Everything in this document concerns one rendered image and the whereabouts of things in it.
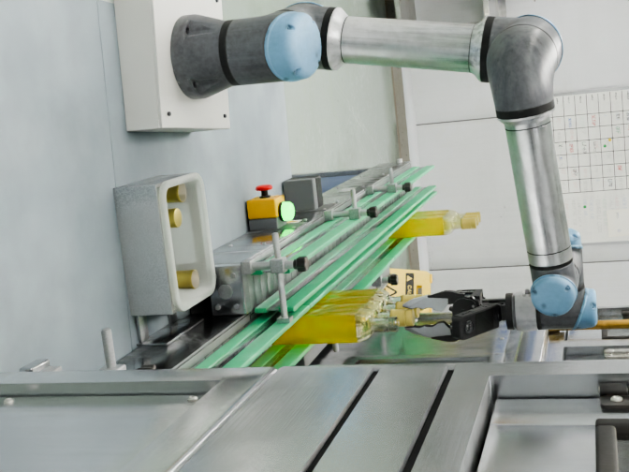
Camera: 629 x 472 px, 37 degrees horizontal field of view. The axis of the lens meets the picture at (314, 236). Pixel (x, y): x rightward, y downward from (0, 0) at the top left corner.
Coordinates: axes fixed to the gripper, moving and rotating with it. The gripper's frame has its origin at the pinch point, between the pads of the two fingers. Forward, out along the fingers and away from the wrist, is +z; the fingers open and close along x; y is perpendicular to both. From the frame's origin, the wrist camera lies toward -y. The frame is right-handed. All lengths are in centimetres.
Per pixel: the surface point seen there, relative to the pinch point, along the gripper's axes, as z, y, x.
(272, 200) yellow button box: 33.5, 22.5, 22.3
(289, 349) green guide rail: 22.5, -8.8, -3.3
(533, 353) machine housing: -22.0, 15.6, -12.6
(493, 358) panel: -14.5, 10.1, -11.8
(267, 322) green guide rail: 23.9, -15.6, 4.0
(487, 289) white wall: 56, 581, -130
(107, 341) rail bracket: 19, -82, 20
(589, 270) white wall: -25, 581, -118
